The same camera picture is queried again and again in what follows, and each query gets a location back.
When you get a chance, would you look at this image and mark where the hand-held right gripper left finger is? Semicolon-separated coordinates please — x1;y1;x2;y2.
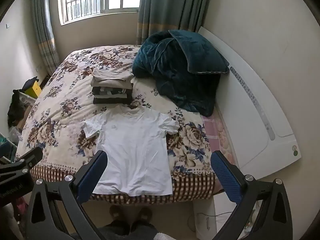
24;150;109;240

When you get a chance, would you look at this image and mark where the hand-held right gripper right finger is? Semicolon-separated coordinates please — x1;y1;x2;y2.
210;151;293;240

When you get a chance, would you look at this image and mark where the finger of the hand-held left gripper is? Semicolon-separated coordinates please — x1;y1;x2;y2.
14;147;44;174

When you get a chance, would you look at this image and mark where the white t-shirt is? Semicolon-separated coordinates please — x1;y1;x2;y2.
80;105;180;197

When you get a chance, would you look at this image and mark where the pink bed sheet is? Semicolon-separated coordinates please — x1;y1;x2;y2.
201;115;241;193

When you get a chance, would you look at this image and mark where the grey slipper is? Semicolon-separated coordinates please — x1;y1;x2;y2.
137;207;153;225
109;205;125;225

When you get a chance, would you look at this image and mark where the black clothing heap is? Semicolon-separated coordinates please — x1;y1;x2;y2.
7;89;27;128

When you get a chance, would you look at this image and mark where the white headboard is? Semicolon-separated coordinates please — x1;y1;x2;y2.
198;26;302;180

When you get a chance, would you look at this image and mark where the floral fleece blanket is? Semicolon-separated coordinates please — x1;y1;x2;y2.
15;45;218;204

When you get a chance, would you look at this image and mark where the yellow box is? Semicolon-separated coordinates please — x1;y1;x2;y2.
26;80;41;98

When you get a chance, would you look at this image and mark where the striped dark folded garment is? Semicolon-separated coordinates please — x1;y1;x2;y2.
92;87;132;99

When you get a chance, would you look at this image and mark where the teal velvet quilt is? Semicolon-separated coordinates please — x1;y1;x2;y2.
132;29;230;117

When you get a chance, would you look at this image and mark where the grey-green curtain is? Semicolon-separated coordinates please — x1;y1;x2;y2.
31;0;60;74
136;0;213;46

